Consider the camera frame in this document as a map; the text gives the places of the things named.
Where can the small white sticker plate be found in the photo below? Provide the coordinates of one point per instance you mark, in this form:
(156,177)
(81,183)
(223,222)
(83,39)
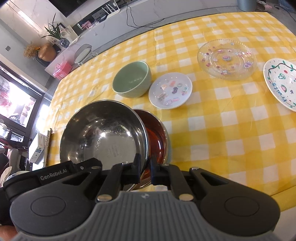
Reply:
(170,90)

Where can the blue glass plant vase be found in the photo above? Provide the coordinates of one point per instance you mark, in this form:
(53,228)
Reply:
(64,42)

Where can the white wifi router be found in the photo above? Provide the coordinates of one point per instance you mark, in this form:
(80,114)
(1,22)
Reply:
(111,8)

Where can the clear glass patterned plate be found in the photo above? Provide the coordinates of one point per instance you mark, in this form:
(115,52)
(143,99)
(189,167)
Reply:
(227,59)

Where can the large stainless steel bowl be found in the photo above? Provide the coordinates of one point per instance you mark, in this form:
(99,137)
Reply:
(107,130)

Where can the pink toy case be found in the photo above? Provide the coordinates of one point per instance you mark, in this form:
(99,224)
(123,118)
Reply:
(62,70)

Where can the grey metal trash bin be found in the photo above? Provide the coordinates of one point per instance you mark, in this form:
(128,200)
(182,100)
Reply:
(247,5)

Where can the white plate with vine drawing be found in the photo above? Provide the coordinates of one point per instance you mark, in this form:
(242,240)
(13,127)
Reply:
(279,75)

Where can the black wall television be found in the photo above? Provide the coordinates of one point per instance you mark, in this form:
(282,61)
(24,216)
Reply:
(66,7)

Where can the yellow white checkered tablecloth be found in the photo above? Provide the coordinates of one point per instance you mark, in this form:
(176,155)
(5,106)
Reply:
(236,129)

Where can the pale green ceramic bowl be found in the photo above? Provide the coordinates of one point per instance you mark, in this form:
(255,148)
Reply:
(133,80)

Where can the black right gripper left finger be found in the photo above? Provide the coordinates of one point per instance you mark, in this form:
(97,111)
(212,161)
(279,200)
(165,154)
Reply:
(107,184)

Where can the brown ceramic pot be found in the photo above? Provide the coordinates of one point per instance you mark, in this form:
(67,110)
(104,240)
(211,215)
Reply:
(47,52)

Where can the orange steel-lined bowl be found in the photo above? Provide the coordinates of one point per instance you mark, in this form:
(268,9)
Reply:
(149,136)

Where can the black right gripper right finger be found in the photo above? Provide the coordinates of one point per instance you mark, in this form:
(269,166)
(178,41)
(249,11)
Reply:
(191,185)

